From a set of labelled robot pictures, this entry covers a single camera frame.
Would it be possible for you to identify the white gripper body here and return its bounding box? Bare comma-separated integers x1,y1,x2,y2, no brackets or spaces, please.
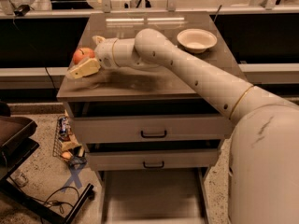
94,38,118,69

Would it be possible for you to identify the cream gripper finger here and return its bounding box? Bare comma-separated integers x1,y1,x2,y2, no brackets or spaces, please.
93,35,106,45
66,58,100,79

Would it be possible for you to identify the red apple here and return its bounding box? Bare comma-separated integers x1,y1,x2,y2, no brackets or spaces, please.
73,48,95,64

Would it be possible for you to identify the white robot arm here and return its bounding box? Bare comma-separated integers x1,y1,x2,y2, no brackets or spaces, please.
66,28,299,224

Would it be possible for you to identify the top drawer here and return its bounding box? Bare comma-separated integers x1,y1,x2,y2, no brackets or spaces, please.
70,115,233,144

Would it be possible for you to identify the grey drawer cabinet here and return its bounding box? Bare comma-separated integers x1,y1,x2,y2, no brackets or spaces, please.
56,11,254,224

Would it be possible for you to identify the middle drawer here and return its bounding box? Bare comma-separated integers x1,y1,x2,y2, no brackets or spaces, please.
87,148,219,171

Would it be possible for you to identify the open bottom drawer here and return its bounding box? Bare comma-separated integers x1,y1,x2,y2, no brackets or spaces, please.
100,168,211,224

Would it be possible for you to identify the black power adapter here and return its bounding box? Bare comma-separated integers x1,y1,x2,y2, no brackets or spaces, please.
14,5,31,17

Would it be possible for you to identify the white bowl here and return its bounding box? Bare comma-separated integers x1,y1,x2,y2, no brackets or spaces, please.
177,29,218,54

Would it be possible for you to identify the dark chair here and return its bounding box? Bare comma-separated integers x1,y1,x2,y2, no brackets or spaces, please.
0,102,94,224

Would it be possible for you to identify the black floor cable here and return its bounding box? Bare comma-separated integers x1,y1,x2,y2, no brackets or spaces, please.
8,175,81,217

